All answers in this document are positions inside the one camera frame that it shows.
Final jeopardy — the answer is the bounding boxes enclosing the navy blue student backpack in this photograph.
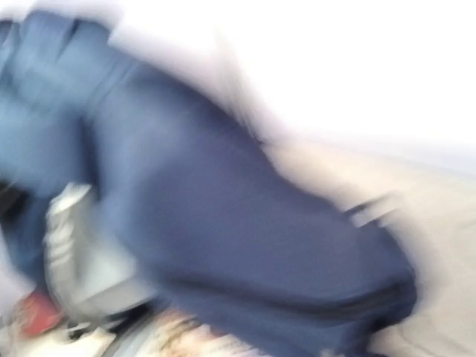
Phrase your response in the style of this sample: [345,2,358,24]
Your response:
[1,10,417,356]

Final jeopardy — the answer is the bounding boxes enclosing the purple picture card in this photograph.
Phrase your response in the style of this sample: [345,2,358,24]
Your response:
[66,312,231,357]

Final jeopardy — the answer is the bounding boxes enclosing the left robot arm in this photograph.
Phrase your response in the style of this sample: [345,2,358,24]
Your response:
[45,184,155,327]

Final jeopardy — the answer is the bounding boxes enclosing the red floral round tin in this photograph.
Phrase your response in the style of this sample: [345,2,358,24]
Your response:
[19,292,62,338]

